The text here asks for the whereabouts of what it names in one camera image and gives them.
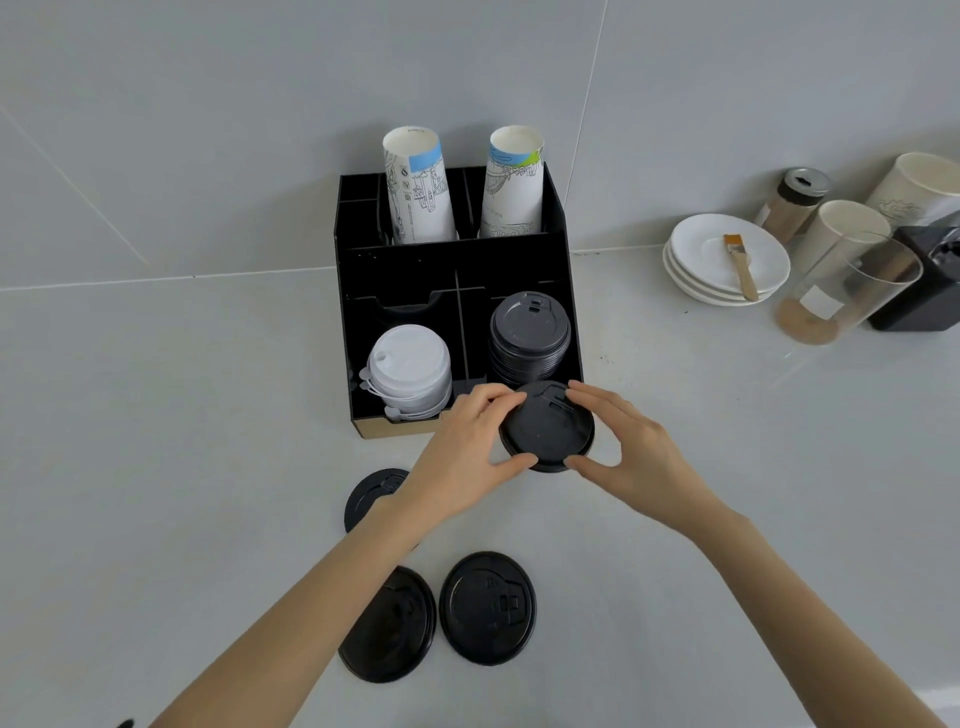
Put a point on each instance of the person's right hand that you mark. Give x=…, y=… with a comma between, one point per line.
x=652, y=465

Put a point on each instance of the person's left hand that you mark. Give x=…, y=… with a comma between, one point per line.
x=457, y=457

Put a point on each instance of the person's right thumb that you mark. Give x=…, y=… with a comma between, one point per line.
x=589, y=469

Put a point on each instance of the person's left thumb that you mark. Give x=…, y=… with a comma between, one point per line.
x=514, y=466

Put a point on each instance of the black plastic coffee lid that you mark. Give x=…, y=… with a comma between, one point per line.
x=487, y=609
x=397, y=637
x=547, y=431
x=366, y=501

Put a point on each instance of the person's right forearm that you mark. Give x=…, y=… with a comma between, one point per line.
x=795, y=622

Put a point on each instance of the person's left forearm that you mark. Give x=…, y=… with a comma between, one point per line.
x=315, y=615

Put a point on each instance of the stack of black cup lids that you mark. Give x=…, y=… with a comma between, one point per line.
x=529, y=334

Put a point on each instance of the stack of white cup lids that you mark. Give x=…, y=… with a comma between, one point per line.
x=409, y=367

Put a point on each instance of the white saucer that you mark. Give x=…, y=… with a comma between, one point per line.
x=705, y=251
x=679, y=276
x=686, y=291

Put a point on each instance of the black compartment organizer box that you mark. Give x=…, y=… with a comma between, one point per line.
x=465, y=262

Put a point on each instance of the paper cup stack green band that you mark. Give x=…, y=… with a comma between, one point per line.
x=514, y=187

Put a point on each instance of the paper cup stack blue band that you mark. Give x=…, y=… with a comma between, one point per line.
x=420, y=195

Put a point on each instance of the clear glass with brown powder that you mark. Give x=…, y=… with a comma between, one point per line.
x=832, y=307

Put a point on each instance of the plain cream paper cup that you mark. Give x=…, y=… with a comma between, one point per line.
x=836, y=229

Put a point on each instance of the black box container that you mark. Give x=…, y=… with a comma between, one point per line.
x=930, y=292

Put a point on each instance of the large white printed paper cup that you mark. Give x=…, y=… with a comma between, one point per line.
x=919, y=187

